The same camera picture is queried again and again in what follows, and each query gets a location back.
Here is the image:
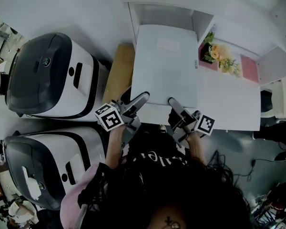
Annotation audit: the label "person's right forearm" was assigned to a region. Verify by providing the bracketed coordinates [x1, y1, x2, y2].
[185, 132, 207, 167]

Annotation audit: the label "white and black machine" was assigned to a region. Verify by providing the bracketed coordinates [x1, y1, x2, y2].
[4, 32, 110, 119]
[3, 126, 108, 211]

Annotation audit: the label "potted yellow flowers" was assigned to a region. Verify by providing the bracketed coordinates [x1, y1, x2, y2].
[203, 31, 241, 77]

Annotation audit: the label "white desk with shelves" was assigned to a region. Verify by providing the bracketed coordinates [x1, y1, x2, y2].
[130, 65, 262, 131]

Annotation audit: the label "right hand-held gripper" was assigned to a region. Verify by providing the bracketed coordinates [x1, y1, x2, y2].
[167, 97, 215, 149]

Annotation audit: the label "person's black shirt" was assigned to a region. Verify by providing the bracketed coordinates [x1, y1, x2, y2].
[78, 132, 229, 229]

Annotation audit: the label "person's left forearm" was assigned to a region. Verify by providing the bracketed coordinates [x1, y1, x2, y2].
[104, 125, 127, 169]

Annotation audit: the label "white shelf unit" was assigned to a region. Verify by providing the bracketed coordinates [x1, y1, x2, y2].
[116, 0, 286, 85]

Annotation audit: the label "black cable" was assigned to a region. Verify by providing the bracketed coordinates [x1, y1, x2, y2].
[228, 158, 278, 184]

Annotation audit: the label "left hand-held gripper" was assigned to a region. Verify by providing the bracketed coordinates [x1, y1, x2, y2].
[94, 86, 150, 138]

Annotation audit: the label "white tissue sheet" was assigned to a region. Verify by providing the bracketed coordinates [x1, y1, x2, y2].
[21, 166, 42, 200]

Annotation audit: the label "large white box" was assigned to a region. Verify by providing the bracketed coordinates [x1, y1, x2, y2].
[130, 24, 199, 108]

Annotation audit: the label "black metal rack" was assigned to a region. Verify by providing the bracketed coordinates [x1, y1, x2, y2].
[250, 182, 286, 229]

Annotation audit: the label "person's pink sleeve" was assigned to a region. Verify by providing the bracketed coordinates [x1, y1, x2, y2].
[60, 163, 103, 229]

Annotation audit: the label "long cardboard box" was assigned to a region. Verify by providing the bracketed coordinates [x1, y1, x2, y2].
[102, 43, 136, 104]

